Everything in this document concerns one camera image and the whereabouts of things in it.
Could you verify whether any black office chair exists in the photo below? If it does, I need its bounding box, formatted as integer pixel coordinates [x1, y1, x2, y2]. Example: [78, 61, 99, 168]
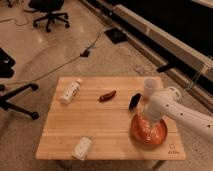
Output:
[28, 0, 70, 33]

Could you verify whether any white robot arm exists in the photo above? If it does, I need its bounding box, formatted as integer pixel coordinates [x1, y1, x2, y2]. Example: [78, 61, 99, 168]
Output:
[144, 86, 213, 144]

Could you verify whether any black chair base left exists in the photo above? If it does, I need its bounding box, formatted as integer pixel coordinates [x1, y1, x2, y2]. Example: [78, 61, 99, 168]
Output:
[0, 47, 40, 121]

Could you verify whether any white plastic cup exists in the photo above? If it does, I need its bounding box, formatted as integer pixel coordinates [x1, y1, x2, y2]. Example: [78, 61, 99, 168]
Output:
[143, 78, 158, 99]

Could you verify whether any black eraser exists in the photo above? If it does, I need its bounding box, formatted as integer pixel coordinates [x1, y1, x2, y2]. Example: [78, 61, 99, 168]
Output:
[129, 93, 141, 110]

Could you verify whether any wooden table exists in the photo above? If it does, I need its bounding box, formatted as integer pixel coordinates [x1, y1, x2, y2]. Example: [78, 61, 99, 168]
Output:
[36, 77, 186, 160]

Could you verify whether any white crumpled packet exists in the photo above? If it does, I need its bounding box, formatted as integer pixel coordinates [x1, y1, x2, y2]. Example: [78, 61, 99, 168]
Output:
[72, 136, 92, 161]

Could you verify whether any black floor box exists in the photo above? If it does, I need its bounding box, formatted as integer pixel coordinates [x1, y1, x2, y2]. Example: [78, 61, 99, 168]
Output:
[105, 28, 127, 44]

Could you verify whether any white plastic bottle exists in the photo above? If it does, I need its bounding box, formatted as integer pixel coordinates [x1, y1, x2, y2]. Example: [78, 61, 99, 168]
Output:
[60, 78, 82, 104]

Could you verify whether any orange ribbed bowl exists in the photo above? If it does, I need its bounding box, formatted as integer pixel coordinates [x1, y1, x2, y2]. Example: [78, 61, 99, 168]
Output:
[130, 114, 168, 147]

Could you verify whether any black floor cable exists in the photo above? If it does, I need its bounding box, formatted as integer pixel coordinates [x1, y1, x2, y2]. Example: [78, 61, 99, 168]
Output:
[0, 25, 108, 87]

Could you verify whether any dark red chili pepper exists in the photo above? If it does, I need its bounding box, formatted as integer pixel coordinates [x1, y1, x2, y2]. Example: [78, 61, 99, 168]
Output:
[99, 90, 116, 102]

